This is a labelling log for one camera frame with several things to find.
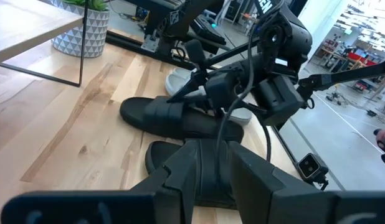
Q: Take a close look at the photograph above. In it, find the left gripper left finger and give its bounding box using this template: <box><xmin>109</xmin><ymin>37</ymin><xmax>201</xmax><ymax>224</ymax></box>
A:
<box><xmin>1</xmin><ymin>139</ymin><xmax>199</xmax><ymax>224</ymax></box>

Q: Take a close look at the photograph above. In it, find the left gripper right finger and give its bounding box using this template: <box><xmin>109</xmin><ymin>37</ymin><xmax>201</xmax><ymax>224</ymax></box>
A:
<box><xmin>228</xmin><ymin>141</ymin><xmax>385</xmax><ymax>224</ymax></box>

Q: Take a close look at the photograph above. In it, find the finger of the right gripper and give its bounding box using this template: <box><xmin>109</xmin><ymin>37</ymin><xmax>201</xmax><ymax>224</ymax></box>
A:
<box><xmin>184</xmin><ymin>39</ymin><xmax>209</xmax><ymax>74</ymax></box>
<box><xmin>166</xmin><ymin>72</ymin><xmax>212</xmax><ymax>104</ymax></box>

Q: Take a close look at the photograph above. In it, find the light grey slide sandal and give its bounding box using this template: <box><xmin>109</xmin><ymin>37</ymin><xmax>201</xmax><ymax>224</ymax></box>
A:
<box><xmin>172</xmin><ymin>67</ymin><xmax>194</xmax><ymax>79</ymax></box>
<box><xmin>165</xmin><ymin>73</ymin><xmax>253</xmax><ymax>126</ymax></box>

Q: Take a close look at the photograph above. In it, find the black slide sandal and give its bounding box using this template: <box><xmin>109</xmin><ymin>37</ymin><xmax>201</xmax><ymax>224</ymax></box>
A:
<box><xmin>145</xmin><ymin>139</ymin><xmax>240</xmax><ymax>210</ymax></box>
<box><xmin>120</xmin><ymin>95</ymin><xmax>245</xmax><ymax>144</ymax></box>

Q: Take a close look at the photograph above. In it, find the succulent in white patterned pot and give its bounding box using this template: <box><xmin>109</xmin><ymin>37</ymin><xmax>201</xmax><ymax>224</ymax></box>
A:
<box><xmin>50</xmin><ymin>0</ymin><xmax>110</xmax><ymax>58</ymax></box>

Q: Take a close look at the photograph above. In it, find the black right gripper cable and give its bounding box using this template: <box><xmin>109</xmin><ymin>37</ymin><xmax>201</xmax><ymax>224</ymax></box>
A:
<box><xmin>214</xmin><ymin>0</ymin><xmax>287</xmax><ymax>164</ymax></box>

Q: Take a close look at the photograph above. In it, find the black table-level camera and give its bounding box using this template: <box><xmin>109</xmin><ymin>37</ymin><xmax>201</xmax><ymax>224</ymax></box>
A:
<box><xmin>297</xmin><ymin>152</ymin><xmax>330</xmax><ymax>191</ymax></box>

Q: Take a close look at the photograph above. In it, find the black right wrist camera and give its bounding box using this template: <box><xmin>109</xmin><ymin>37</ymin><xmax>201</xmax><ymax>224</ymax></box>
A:
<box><xmin>253</xmin><ymin>75</ymin><xmax>306</xmax><ymax>127</ymax></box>

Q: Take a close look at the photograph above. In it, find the black diagonal frame strut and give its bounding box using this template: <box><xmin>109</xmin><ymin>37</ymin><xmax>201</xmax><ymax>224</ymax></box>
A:
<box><xmin>297</xmin><ymin>58</ymin><xmax>385</xmax><ymax>102</ymax></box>

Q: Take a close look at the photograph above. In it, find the wooden shelf with black frame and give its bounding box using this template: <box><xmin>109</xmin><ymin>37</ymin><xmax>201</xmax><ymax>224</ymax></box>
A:
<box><xmin>0</xmin><ymin>0</ymin><xmax>90</xmax><ymax>88</ymax></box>

